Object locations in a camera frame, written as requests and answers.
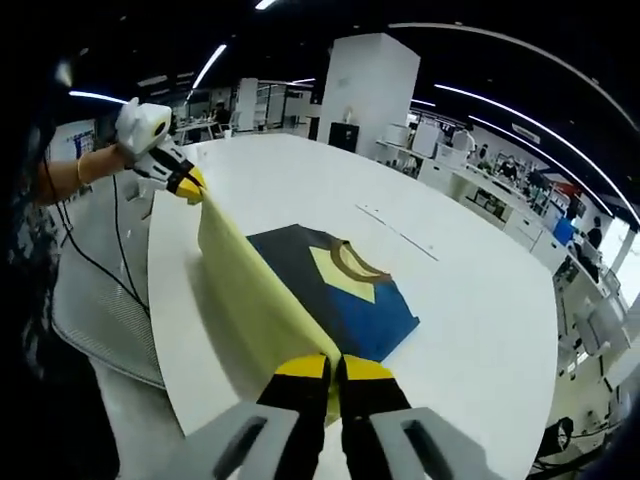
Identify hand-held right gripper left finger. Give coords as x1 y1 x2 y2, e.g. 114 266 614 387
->
169 352 333 480

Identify grey mesh chair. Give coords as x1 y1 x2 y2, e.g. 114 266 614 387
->
49 199 169 389

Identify white printer box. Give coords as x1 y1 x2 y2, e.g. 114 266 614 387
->
384 123 409 149

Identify yellow blue grey garment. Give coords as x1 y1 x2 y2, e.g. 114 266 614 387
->
196 194 422 429

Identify person's dark patterned clothing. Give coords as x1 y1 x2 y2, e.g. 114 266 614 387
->
4 119 121 480

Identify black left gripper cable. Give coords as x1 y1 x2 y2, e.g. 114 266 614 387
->
42 149 152 314

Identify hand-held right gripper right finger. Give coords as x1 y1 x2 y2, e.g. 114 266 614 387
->
337 353 501 480

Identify white counter cabinets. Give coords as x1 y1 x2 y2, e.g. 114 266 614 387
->
374 139 626 311

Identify pale mesh office chair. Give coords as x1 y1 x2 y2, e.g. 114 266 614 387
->
574 289 631 356

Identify blue storage bin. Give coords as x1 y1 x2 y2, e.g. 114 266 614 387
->
552 217 576 246

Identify white panel board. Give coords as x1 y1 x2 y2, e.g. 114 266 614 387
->
412 122 439 156

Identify ceiling light strip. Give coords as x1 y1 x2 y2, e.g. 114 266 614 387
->
67 89 131 106
433 83 631 211
192 43 227 90
467 115 614 216

